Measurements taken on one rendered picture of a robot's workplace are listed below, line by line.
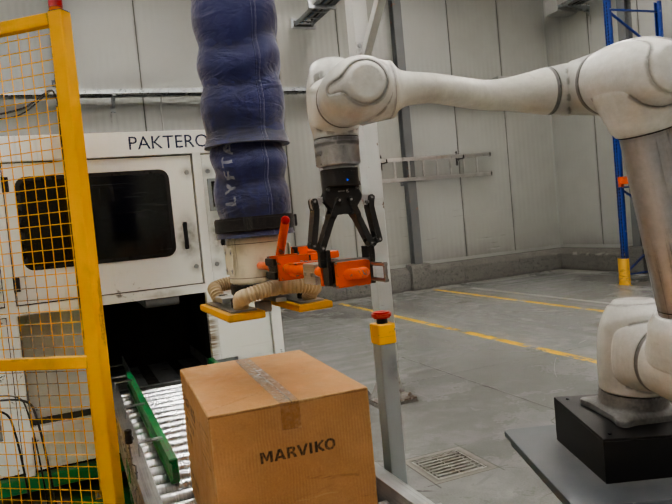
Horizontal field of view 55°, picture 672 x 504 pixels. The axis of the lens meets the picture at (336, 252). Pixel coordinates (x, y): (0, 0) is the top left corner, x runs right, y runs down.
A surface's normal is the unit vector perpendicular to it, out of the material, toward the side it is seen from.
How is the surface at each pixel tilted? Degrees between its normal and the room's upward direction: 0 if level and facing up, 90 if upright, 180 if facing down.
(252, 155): 72
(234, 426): 90
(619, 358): 89
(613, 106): 109
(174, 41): 90
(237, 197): 80
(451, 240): 90
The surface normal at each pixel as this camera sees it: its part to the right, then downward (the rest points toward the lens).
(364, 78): 0.08, 0.05
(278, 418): 0.33, 0.01
